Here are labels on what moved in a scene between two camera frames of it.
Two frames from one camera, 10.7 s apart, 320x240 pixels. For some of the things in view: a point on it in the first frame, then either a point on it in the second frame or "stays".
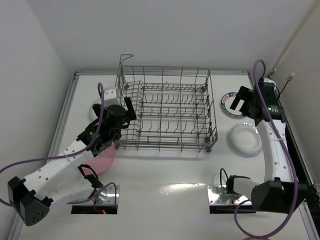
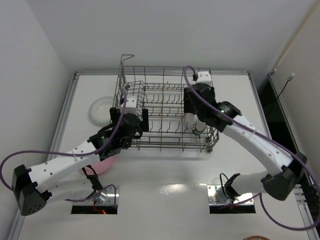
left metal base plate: (107, 196) stays
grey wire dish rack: (174, 107) stays
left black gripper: (129, 108) → (144, 119)
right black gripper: (244, 100) → (188, 100)
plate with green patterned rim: (226, 101) → (198, 126)
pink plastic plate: (101, 162) stays
